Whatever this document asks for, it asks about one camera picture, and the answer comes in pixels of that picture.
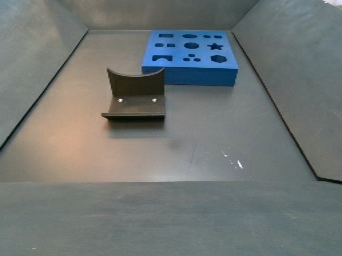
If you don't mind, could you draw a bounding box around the blue shape sorter block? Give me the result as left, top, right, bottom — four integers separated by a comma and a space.
142, 30, 238, 86

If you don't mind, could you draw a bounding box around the black curved holder bracket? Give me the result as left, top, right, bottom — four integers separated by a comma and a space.
102, 69, 166, 120

